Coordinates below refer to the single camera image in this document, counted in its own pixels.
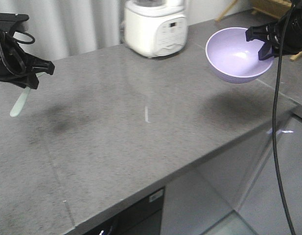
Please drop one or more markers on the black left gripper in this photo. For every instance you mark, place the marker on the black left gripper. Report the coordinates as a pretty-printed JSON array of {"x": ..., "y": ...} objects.
[{"x": 15, "y": 64}]

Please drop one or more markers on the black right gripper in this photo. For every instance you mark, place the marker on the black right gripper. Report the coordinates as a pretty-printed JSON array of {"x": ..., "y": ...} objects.
[{"x": 289, "y": 25}]

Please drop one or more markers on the purple plastic bowl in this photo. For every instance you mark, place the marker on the purple plastic bowl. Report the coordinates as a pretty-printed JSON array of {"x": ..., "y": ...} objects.
[{"x": 233, "y": 59}]

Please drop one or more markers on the pale green plastic spoon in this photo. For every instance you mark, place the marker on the pale green plastic spoon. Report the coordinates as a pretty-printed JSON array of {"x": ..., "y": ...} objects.
[{"x": 20, "y": 102}]

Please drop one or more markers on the white pleated curtain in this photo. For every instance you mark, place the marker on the white pleated curtain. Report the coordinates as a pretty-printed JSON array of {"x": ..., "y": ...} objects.
[{"x": 63, "y": 28}]

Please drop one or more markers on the white rice cooker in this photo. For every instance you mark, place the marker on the white rice cooker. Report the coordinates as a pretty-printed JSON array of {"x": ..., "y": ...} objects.
[{"x": 155, "y": 28}]

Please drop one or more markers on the grey cabinet door right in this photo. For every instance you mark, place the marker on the grey cabinet door right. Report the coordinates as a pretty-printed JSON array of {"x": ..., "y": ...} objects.
[{"x": 231, "y": 190}]

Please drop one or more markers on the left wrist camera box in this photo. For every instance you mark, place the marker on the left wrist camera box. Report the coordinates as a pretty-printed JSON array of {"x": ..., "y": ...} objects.
[{"x": 12, "y": 22}]

